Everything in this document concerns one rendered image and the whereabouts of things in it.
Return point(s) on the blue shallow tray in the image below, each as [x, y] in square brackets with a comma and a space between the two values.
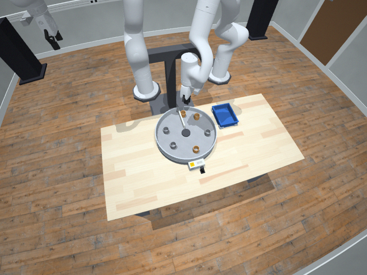
[224, 115]

